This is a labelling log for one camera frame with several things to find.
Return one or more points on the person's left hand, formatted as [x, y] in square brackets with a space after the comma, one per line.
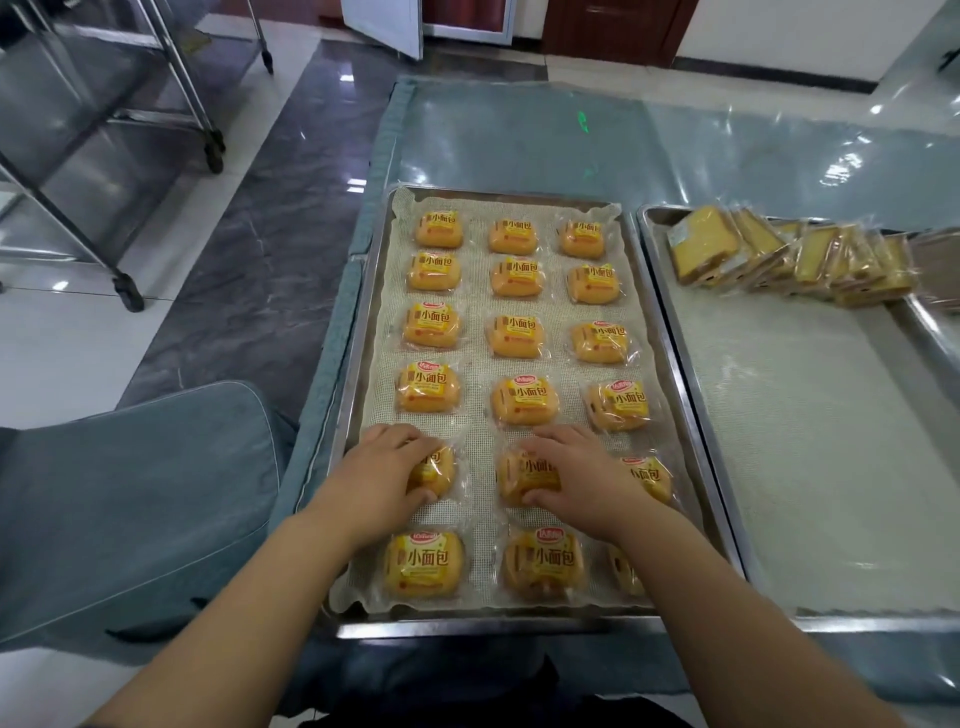
[367, 487]

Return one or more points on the person's right hand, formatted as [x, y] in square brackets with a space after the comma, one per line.
[600, 487]

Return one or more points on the person's left thumb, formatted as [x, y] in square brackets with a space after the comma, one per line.
[421, 496]

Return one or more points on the person's right thumb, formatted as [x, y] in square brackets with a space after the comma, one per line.
[541, 496]

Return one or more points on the yellow bun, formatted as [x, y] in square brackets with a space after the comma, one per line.
[443, 477]
[538, 473]

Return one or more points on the person's left forearm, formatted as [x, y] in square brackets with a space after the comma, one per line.
[240, 637]

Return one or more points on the person's right forearm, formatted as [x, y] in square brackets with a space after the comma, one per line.
[735, 637]

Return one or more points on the rows of yellow buns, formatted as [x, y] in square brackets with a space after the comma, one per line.
[427, 386]

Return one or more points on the metal baking tray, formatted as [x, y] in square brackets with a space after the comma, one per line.
[941, 270]
[862, 625]
[525, 627]

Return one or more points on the beige mesh baking mat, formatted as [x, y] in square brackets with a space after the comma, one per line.
[480, 360]
[810, 450]

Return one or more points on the blue-grey tablecloth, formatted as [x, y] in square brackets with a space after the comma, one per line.
[330, 337]

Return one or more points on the person's black trousers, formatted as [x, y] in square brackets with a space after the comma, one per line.
[637, 718]

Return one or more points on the blue-grey covered chair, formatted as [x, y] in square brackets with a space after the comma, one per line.
[135, 510]

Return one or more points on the row of wrapped cake slices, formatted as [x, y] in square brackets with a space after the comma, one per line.
[697, 244]

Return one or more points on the clear plastic table cover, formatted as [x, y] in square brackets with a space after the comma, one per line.
[525, 142]

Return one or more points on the brown wooden door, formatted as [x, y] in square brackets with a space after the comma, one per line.
[615, 30]

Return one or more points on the white panel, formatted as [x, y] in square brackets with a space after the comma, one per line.
[382, 22]

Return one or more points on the steel trolley rack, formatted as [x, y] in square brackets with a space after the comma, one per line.
[75, 97]

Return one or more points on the metal door frame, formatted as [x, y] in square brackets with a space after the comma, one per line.
[465, 34]

